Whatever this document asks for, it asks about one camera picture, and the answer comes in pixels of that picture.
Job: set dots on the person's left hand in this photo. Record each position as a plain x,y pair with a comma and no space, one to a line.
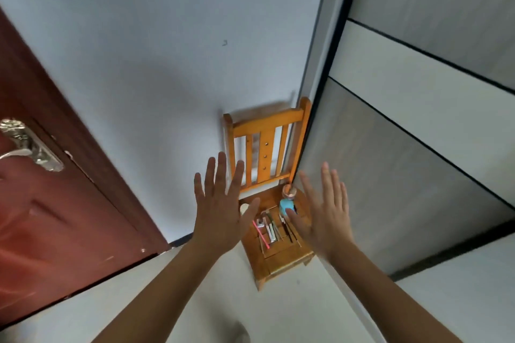
219,218

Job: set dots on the person's right hand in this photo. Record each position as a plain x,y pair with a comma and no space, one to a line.
328,226

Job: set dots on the person's left middle finger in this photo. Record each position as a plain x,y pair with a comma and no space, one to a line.
221,172

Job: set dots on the person's right middle finger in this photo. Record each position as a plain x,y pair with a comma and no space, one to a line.
326,182

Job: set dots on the person's right little finger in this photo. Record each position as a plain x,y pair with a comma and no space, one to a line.
345,197

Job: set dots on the person's right thumb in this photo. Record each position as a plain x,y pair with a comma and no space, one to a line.
295,219

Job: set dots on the person's left little finger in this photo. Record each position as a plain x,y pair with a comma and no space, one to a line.
199,188

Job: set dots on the person's left thumb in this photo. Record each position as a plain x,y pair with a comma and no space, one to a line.
251,210

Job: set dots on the person's left forearm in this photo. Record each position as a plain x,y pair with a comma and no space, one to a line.
161,294

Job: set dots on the person's right forearm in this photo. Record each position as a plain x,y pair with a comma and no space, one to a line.
382,302

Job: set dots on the white round container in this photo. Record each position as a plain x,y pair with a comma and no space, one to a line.
243,209

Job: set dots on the dark thin nail tool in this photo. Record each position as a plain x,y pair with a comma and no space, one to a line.
287,229

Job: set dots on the silver nail clipper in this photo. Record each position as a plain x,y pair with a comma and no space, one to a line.
260,222

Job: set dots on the turquoise round container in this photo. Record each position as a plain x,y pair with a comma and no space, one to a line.
286,206

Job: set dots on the silver metal nail tool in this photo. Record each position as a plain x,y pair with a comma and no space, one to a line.
271,229

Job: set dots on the pink thin stick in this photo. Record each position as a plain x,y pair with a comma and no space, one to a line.
260,234

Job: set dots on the small jar with copper lid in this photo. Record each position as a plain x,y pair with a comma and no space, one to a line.
289,191

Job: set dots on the orange wooden chair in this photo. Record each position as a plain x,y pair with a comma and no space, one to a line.
263,141

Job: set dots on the grey panelled wardrobe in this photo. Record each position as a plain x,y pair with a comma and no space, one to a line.
422,113

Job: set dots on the red-brown wooden door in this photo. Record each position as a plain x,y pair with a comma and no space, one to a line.
60,226

